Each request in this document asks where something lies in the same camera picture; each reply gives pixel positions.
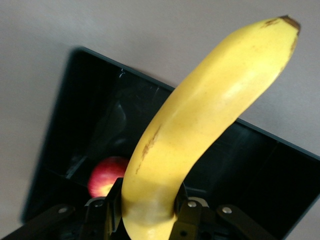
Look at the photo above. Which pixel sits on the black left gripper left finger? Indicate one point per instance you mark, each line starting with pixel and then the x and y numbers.
pixel 100 220

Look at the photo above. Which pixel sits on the black plastic box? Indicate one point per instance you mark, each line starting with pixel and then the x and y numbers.
pixel 250 175

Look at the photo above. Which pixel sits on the red yellow apple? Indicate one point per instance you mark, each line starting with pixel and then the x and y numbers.
pixel 105 177

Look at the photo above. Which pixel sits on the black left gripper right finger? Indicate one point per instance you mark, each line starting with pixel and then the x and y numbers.
pixel 192 220

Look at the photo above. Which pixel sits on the yellow banana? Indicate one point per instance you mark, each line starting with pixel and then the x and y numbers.
pixel 200 112

